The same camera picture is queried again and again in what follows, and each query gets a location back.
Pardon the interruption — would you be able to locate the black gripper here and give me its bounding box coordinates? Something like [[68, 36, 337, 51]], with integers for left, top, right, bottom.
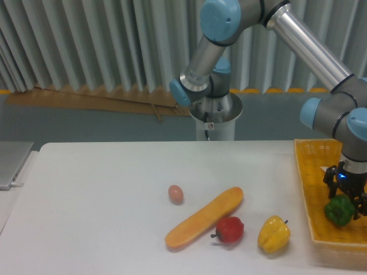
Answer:
[[323, 161, 366, 220]]

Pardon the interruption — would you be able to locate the long orange bread loaf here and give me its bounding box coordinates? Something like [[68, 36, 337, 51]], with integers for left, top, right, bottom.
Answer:
[[165, 187, 244, 249]]

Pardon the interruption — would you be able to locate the yellow bell pepper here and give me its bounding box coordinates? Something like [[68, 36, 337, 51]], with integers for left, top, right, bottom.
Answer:
[[257, 215, 291, 254]]

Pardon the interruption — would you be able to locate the black pedestal cable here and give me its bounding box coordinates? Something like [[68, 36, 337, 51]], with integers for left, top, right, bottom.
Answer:
[[203, 112, 211, 142]]

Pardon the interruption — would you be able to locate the green bell pepper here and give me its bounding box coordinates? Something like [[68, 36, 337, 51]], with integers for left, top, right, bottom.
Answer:
[[324, 194, 355, 227]]

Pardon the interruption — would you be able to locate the red bell pepper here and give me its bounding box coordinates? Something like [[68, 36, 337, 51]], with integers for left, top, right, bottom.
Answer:
[[210, 217, 244, 243]]

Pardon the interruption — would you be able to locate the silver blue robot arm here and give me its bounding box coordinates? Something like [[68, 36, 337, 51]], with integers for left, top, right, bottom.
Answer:
[[169, 1, 366, 219]]

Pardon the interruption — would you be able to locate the brown cardboard sheet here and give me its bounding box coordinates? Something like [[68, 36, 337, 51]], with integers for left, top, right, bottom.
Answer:
[[6, 84, 190, 121]]

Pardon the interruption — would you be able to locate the white laptop charger plug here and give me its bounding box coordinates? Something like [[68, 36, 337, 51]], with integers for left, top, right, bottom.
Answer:
[[10, 182, 24, 187]]

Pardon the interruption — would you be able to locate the brown egg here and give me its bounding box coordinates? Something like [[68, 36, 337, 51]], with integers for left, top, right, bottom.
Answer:
[[168, 185, 184, 205]]

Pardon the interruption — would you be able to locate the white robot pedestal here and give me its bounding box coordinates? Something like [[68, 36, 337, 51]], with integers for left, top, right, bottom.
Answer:
[[189, 92, 243, 141]]

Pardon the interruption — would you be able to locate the silver laptop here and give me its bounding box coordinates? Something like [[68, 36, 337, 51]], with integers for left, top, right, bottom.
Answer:
[[1, 141, 34, 191]]

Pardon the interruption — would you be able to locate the yellow woven basket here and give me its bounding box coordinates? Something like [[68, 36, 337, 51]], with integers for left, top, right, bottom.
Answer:
[[294, 139, 366, 253]]

